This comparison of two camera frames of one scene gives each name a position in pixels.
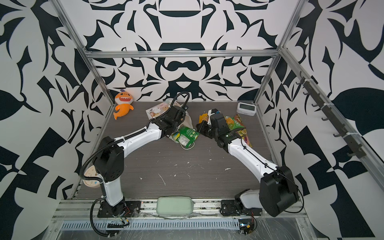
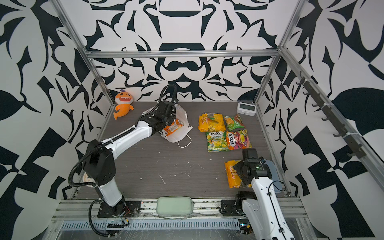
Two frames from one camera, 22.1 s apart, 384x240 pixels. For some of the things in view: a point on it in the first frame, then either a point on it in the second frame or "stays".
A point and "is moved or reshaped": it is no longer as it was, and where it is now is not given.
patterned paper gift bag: [158, 110] is moved or reshaped
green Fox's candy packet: [186, 136] to [216, 141]
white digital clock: [246, 109] stays
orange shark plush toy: [123, 99] stays
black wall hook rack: [354, 146] stays
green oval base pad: [174, 205] stays
